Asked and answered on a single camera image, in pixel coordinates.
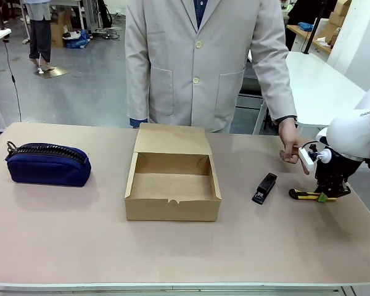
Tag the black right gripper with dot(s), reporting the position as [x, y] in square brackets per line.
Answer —
[334, 171]

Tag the yellow black utility knife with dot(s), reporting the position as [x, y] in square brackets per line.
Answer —
[305, 194]

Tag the brown cardboard box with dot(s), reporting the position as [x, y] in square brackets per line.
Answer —
[172, 185]

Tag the person's left forearm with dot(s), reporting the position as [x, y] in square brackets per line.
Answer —
[280, 98]

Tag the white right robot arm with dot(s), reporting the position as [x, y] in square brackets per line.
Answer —
[348, 129]

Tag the person's right forearm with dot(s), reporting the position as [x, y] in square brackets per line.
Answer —
[135, 98]

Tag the blue item on workbench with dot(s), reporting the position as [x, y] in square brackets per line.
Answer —
[306, 26]

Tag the open cardboard floor box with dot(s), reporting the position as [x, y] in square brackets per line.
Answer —
[60, 29]

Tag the person's left hand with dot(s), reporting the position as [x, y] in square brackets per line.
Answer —
[290, 140]

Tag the black stapler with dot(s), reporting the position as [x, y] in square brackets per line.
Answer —
[265, 188]

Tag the black wristwatch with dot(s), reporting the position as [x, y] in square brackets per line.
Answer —
[288, 118]

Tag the large white side table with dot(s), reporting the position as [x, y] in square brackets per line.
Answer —
[317, 86]

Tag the wooden workbench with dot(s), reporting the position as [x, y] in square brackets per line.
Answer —
[308, 37]

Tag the black stand pole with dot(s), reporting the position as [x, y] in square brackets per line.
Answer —
[313, 27]

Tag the stacked cardboard boxes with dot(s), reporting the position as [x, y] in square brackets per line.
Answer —
[339, 13]

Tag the background person in black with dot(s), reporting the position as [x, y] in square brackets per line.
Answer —
[299, 15]

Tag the person in beige lab coat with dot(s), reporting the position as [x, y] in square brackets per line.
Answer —
[197, 61]

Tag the navy blue zipper pouch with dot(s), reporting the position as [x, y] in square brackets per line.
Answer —
[49, 168]

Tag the blue plastic bag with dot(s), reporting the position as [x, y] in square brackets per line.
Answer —
[77, 40]

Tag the gold floor plate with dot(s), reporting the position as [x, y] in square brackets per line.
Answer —
[52, 72]

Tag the background person in jeans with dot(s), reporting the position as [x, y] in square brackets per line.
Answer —
[40, 34]

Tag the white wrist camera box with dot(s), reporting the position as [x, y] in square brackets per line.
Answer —
[306, 158]

